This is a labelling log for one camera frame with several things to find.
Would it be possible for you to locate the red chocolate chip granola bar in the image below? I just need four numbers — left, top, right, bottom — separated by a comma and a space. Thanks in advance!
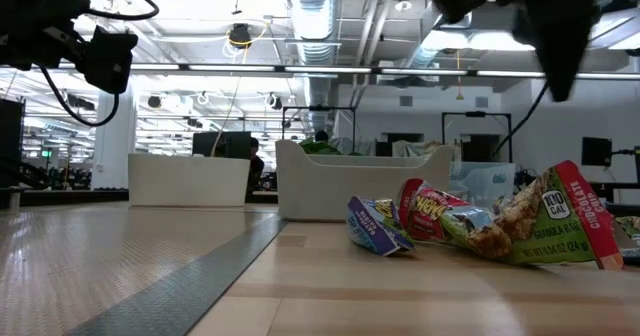
397, 177, 514, 261
492, 159, 625, 271

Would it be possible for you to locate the black monitor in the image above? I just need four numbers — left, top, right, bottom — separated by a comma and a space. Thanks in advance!
191, 130, 253, 160
580, 136, 614, 168

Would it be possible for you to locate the black cabinet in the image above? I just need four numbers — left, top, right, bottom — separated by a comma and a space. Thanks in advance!
0, 98, 26, 190

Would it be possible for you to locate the white pillar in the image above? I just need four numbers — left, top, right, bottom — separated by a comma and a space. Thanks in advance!
91, 83, 139, 192

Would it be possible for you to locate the clear plastic container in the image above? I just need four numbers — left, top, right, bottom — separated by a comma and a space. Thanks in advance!
448, 161, 517, 210

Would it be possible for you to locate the long ceiling light strip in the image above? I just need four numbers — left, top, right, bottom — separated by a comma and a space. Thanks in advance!
59, 63, 640, 81

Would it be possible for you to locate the white plastic bin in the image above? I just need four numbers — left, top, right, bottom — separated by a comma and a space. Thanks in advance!
127, 152, 252, 208

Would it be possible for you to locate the small green potted plant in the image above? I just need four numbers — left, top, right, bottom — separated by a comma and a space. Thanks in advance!
298, 139, 346, 156

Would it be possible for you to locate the grey plastic bin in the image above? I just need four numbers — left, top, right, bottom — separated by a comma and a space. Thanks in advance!
275, 139, 455, 223

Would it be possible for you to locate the clear mat with grey border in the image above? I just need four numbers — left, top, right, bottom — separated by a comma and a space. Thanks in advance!
0, 206, 290, 336

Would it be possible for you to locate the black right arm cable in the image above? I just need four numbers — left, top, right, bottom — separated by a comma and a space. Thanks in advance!
491, 80, 550, 160

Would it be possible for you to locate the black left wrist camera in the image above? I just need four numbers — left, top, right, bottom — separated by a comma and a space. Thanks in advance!
81, 24, 140, 96

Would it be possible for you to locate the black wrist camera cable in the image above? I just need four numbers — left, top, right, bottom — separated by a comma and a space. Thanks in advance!
38, 64, 121, 128

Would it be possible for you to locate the black overhead camera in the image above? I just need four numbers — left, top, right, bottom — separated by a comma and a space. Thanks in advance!
227, 22, 254, 50

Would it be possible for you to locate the silver ventilation duct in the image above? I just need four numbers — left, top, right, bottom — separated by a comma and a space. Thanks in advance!
285, 0, 342, 133

